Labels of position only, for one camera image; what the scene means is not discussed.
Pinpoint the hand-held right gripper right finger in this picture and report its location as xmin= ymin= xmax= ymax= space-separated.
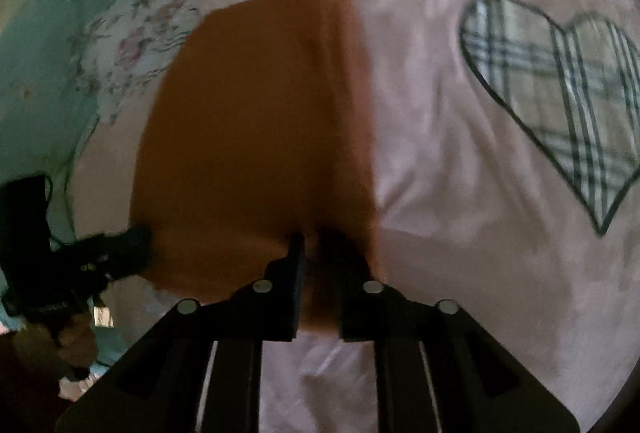
xmin=320 ymin=227 xmax=584 ymax=433

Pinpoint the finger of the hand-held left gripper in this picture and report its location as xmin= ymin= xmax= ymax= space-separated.
xmin=75 ymin=225 xmax=154 ymax=285

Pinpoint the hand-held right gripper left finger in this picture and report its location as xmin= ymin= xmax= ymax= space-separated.
xmin=55 ymin=232 xmax=307 ymax=433

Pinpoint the orange knit sweater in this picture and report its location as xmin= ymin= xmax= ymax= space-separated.
xmin=128 ymin=0 xmax=387 ymax=340

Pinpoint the person's left hand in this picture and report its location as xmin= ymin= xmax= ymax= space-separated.
xmin=57 ymin=310 xmax=100 ymax=366

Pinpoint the pink plaid-heart bed sheet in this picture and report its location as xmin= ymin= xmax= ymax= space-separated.
xmin=59 ymin=0 xmax=640 ymax=433

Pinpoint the floral ruffled pillow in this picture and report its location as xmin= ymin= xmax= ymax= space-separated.
xmin=74 ymin=0 xmax=223 ymax=130

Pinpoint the teal printed sheet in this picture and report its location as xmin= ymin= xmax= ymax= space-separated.
xmin=0 ymin=0 xmax=151 ymax=329

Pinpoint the black cable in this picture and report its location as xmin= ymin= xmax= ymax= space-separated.
xmin=42 ymin=173 xmax=81 ymax=256

